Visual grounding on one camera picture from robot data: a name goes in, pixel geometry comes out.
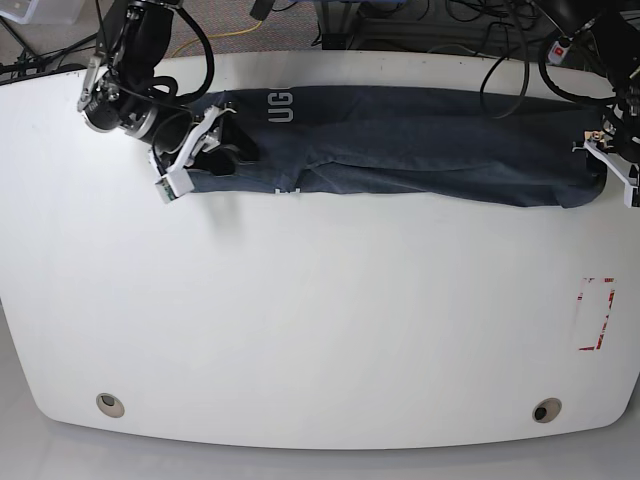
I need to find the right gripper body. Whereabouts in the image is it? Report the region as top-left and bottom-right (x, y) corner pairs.
(77, 82), (195, 150)

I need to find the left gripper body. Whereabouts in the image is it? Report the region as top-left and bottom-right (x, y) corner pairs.
(602, 103), (639, 165)

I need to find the dark blue T-shirt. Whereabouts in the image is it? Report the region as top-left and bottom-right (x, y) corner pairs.
(190, 86), (607, 208)

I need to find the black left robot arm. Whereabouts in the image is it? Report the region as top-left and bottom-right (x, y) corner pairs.
(536, 1), (639, 165)

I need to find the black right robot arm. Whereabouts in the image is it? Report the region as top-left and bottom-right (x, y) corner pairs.
(77, 1), (260, 176)

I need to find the white power strip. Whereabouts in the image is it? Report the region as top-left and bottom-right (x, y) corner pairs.
(547, 38), (571, 66)

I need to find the black box under table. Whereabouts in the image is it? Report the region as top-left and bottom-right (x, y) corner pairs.
(320, 33), (359, 51)

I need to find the black tripod stand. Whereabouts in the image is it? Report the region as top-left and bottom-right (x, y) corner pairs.
(1, 18), (97, 85)

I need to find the clear plastic storage box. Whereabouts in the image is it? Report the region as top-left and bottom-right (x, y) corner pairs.
(0, 0), (85, 25)

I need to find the red tape rectangle marking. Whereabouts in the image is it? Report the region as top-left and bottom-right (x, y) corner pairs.
(572, 277), (616, 352)

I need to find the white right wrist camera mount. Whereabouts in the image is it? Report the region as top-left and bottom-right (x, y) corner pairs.
(149, 106), (236, 204)

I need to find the yellow cable on floor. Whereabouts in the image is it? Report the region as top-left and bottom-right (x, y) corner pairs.
(172, 17), (261, 59)

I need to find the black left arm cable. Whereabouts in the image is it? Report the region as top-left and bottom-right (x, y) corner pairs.
(478, 0), (536, 120)

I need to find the left table cable grommet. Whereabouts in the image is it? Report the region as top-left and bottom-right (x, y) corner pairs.
(96, 393), (125, 418)

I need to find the table cable grommet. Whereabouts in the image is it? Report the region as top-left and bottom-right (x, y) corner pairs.
(532, 398), (562, 424)
(96, 393), (125, 418)

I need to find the right table cable grommet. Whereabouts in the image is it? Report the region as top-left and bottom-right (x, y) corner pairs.
(532, 398), (562, 424)

